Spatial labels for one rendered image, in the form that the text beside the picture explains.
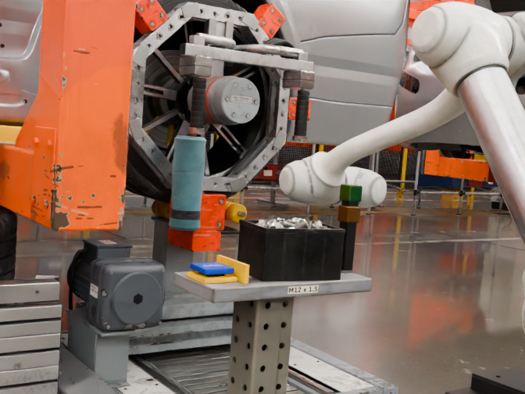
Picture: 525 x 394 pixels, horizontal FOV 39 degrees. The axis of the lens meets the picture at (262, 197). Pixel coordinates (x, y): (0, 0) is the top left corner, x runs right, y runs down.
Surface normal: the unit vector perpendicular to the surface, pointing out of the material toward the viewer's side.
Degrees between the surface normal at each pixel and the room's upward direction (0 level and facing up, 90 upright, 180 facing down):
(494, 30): 60
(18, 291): 90
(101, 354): 90
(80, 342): 90
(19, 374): 90
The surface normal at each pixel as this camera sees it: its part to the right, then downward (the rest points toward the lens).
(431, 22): -0.84, -0.15
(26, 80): 0.56, 0.11
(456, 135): -0.81, 0.29
